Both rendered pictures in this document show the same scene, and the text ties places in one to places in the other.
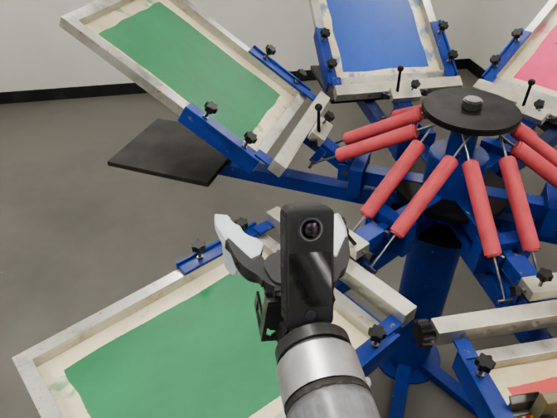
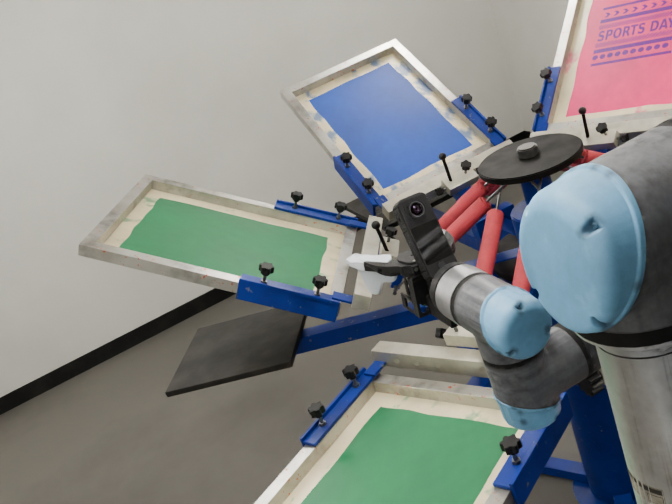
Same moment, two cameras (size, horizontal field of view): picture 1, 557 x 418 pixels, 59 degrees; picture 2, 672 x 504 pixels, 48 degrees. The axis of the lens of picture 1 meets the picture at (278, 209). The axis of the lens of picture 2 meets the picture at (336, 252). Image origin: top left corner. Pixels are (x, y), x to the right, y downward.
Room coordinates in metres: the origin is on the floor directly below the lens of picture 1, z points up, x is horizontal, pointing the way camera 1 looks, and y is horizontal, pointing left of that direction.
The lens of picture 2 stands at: (-0.60, 0.16, 2.14)
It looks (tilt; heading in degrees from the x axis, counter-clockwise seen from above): 23 degrees down; 356
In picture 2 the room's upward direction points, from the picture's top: 22 degrees counter-clockwise
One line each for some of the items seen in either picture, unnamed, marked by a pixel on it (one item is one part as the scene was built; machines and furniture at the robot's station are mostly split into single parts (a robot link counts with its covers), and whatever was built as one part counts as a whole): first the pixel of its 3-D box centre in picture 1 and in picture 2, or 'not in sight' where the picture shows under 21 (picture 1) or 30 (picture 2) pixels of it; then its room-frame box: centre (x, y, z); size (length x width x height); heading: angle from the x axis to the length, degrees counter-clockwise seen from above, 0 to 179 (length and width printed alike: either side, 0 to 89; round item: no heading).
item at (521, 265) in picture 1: (529, 282); not in sight; (0.98, -0.71, 1.02); 0.17 x 0.06 x 0.05; 10
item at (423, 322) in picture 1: (428, 332); (593, 376); (0.80, -0.38, 1.02); 0.07 x 0.06 x 0.07; 10
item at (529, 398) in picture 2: not in sight; (532, 374); (0.18, -0.07, 1.56); 0.11 x 0.08 x 0.11; 101
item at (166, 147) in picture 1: (276, 174); (361, 323); (1.69, 0.01, 0.91); 1.34 x 0.41 x 0.08; 70
